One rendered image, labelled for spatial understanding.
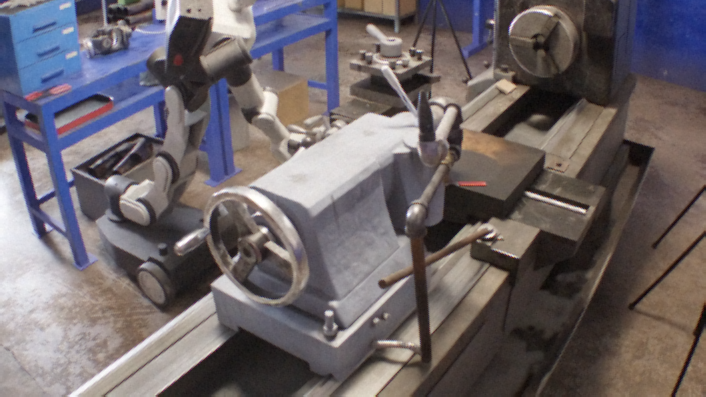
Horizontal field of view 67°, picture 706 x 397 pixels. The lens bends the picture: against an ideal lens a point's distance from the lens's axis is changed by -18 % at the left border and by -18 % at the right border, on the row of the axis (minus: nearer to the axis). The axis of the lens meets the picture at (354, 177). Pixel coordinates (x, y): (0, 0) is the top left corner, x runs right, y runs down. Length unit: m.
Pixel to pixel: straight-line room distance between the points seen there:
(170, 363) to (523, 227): 0.87
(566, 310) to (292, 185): 1.19
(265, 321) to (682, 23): 4.95
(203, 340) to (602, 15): 1.72
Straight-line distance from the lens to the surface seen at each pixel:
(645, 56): 5.80
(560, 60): 2.23
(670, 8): 5.67
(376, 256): 1.19
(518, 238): 1.50
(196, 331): 1.32
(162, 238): 2.86
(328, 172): 1.14
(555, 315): 2.03
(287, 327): 1.16
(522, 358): 1.86
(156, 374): 1.24
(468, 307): 1.35
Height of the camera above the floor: 1.70
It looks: 29 degrees down
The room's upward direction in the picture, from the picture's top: 1 degrees counter-clockwise
